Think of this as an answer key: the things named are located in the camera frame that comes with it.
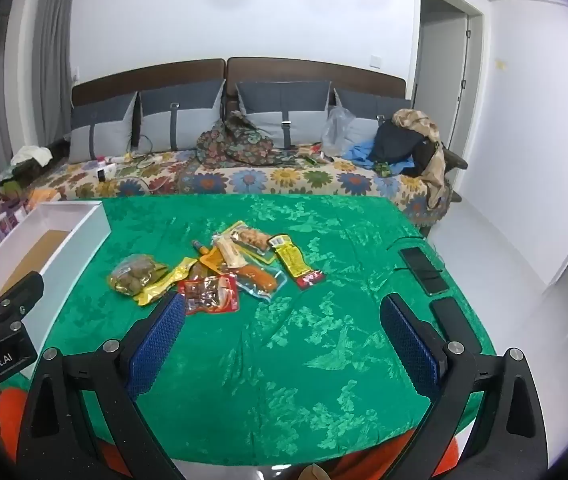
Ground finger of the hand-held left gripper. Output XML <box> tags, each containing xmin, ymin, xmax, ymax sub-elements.
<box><xmin>0</xmin><ymin>271</ymin><xmax>45</xmax><ymax>317</ymax></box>

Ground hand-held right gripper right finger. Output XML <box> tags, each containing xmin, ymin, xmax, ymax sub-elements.
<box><xmin>380</xmin><ymin>292</ymin><xmax>550</xmax><ymax>480</ymax></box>

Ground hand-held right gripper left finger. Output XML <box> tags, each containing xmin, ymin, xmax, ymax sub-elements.
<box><xmin>16</xmin><ymin>291</ymin><xmax>187</xmax><ymax>480</ymax></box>

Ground yellow snack packet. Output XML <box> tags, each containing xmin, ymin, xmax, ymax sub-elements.
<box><xmin>134</xmin><ymin>257</ymin><xmax>199</xmax><ymax>307</ymax></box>

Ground red snack packet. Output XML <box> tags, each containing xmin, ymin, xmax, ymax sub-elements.
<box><xmin>178</xmin><ymin>274</ymin><xmax>241</xmax><ymax>316</ymax></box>

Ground meatball snack packet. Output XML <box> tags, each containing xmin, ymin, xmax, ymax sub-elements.
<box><xmin>108</xmin><ymin>255</ymin><xmax>165</xmax><ymax>297</ymax></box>

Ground white cardboard box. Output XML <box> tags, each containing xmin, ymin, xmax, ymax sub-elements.
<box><xmin>0</xmin><ymin>201</ymin><xmax>111</xmax><ymax>361</ymax></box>

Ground beige sausage stick packet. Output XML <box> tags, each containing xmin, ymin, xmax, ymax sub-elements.
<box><xmin>214</xmin><ymin>237</ymin><xmax>247</xmax><ymax>268</ymax></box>

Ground orange chicken leg packet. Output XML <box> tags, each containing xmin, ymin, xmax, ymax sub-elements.
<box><xmin>199</xmin><ymin>252</ymin><xmax>287</xmax><ymax>302</ymax></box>

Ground yellow-edged clear snack packet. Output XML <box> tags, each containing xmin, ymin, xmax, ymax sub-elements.
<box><xmin>214</xmin><ymin>221</ymin><xmax>271</xmax><ymax>265</ymax></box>

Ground long yellow red-ended packet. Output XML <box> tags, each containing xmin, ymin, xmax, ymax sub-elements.
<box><xmin>268</xmin><ymin>234</ymin><xmax>325</xmax><ymax>291</ymax></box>

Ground black smartphone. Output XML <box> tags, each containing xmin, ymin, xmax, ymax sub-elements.
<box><xmin>430</xmin><ymin>296</ymin><xmax>484</xmax><ymax>356</ymax></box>
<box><xmin>398</xmin><ymin>247</ymin><xmax>451</xmax><ymax>296</ymax></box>

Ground dark green cloth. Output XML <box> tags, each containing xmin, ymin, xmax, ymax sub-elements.
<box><xmin>0</xmin><ymin>162</ymin><xmax>49</xmax><ymax>196</ymax></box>

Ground green patterned tablecloth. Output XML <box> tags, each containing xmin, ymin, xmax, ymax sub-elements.
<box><xmin>26</xmin><ymin>194</ymin><xmax>497</xmax><ymax>468</ymax></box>

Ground white crumpled cloth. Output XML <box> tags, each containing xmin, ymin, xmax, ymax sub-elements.
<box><xmin>11</xmin><ymin>145</ymin><xmax>54</xmax><ymax>167</ymax></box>

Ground pile of clothes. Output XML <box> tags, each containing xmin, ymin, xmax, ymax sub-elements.
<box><xmin>391</xmin><ymin>108</ymin><xmax>447</xmax><ymax>211</ymax></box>

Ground dark wooden chair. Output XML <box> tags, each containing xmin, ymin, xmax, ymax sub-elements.
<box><xmin>439</xmin><ymin>142</ymin><xmax>469</xmax><ymax>206</ymax></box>

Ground floral bedsheet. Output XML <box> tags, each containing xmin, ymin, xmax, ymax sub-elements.
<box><xmin>0</xmin><ymin>147</ymin><xmax>452</xmax><ymax>231</ymax></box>

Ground blue cloth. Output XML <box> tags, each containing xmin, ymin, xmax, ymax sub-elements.
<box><xmin>341</xmin><ymin>142</ymin><xmax>427</xmax><ymax>177</ymax></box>

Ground black bag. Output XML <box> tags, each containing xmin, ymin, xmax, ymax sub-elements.
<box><xmin>368</xmin><ymin>120</ymin><xmax>437</xmax><ymax>177</ymax></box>

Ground floral fabric bag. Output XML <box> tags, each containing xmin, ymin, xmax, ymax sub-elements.
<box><xmin>196</xmin><ymin>110</ymin><xmax>277</xmax><ymax>167</ymax></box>

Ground small colourful items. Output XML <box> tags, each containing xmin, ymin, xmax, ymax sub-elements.
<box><xmin>296</xmin><ymin>144</ymin><xmax>335</xmax><ymax>167</ymax></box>

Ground clear plastic bag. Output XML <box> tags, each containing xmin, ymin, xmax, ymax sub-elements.
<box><xmin>321</xmin><ymin>105</ymin><xmax>357</xmax><ymax>157</ymax></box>

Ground grey curtain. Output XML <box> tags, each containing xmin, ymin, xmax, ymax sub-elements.
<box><xmin>0</xmin><ymin>0</ymin><xmax>77</xmax><ymax>211</ymax></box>

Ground white door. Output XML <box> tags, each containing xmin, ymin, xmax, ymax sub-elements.
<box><xmin>411</xmin><ymin>0</ymin><xmax>492</xmax><ymax>196</ymax></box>

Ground black charging cable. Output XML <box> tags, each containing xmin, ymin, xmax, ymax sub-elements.
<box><xmin>385</xmin><ymin>234</ymin><xmax>437</xmax><ymax>253</ymax></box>
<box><xmin>396</xmin><ymin>260</ymin><xmax>446</xmax><ymax>281</ymax></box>

